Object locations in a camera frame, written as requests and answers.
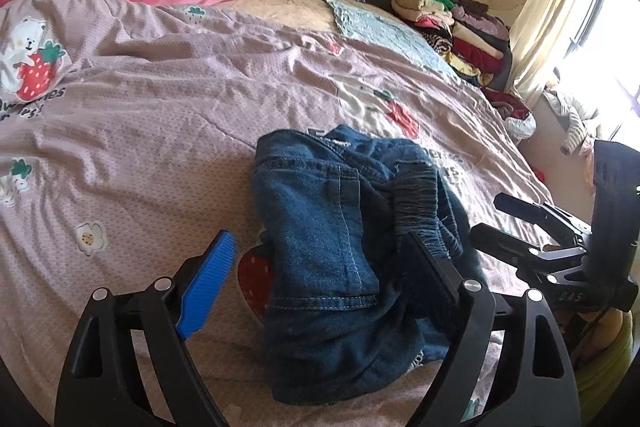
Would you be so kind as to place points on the blue denim pants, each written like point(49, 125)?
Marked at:
point(320, 227)

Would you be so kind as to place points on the clothes on windowsill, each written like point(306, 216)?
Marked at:
point(575, 117)

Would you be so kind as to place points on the white crumpled garment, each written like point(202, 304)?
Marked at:
point(520, 127)

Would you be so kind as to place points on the beige blanket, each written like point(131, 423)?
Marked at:
point(290, 12)

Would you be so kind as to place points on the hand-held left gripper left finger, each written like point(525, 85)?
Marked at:
point(210, 287)

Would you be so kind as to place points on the person's right forearm green sleeve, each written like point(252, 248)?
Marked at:
point(602, 372)

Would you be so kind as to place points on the pink strawberry printed bedsheet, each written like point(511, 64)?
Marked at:
point(150, 132)

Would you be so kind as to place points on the window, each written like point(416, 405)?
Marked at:
point(615, 47)

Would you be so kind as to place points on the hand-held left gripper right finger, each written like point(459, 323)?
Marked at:
point(435, 279)

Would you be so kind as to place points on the light blue knit cloth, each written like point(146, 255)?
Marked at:
point(380, 32)

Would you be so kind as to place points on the red crumpled garment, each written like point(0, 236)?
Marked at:
point(507, 102)

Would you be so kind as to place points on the cream curtain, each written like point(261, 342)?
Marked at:
point(550, 7)

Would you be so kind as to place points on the stack of folded clothes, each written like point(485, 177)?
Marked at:
point(465, 37)

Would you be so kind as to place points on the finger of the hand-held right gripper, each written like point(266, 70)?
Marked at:
point(510, 244)
point(540, 214)

